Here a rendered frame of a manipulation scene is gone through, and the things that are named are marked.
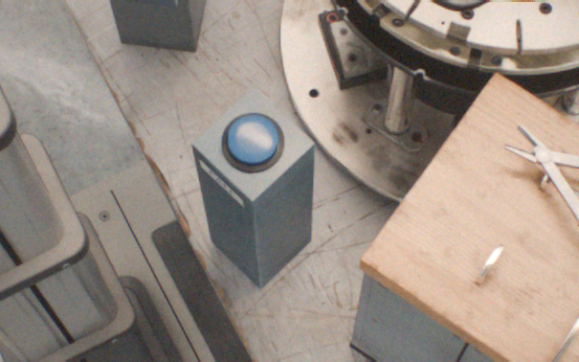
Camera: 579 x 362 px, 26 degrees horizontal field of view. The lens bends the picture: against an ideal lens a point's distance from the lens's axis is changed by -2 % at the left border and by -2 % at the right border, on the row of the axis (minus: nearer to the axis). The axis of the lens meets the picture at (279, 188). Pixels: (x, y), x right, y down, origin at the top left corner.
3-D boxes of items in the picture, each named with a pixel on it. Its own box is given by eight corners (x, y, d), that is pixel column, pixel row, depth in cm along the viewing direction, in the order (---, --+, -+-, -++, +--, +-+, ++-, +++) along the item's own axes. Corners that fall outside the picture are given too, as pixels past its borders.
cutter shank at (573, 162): (615, 166, 96) (617, 163, 95) (614, 176, 96) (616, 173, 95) (538, 152, 96) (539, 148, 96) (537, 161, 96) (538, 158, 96)
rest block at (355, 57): (369, 20, 130) (372, -5, 125) (387, 68, 128) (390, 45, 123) (328, 31, 129) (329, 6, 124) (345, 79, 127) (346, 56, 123)
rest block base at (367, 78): (364, 11, 132) (365, 1, 130) (387, 78, 130) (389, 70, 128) (317, 22, 132) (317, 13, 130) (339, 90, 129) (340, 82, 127)
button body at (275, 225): (261, 192, 128) (254, 85, 104) (312, 240, 126) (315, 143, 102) (210, 240, 126) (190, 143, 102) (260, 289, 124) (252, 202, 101)
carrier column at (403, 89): (412, 122, 128) (434, 26, 108) (401, 142, 127) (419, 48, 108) (390, 110, 128) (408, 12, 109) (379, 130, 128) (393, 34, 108)
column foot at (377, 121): (378, 97, 129) (379, 93, 128) (432, 134, 127) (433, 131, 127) (360, 119, 128) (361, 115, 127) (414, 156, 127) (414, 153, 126)
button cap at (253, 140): (253, 109, 103) (253, 103, 102) (288, 142, 102) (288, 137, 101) (216, 142, 102) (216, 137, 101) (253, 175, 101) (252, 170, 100)
